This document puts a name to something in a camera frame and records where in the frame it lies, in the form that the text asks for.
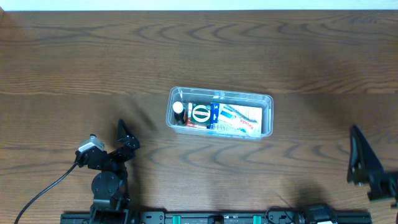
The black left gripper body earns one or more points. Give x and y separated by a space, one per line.
123 150

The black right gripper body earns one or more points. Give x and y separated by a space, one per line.
374 182

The dark bottle white cap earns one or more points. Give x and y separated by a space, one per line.
179 113

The red medicine box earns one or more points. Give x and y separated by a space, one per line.
189 119

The green Zam-Buk box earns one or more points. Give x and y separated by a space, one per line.
201 114

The clear plastic container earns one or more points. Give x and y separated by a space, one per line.
233 114

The blue cooling patch box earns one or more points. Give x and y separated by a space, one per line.
214 115

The white Panadol box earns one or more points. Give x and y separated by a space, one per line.
241 119

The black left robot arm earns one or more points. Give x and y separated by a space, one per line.
110 187

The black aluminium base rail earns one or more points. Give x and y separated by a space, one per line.
277 216

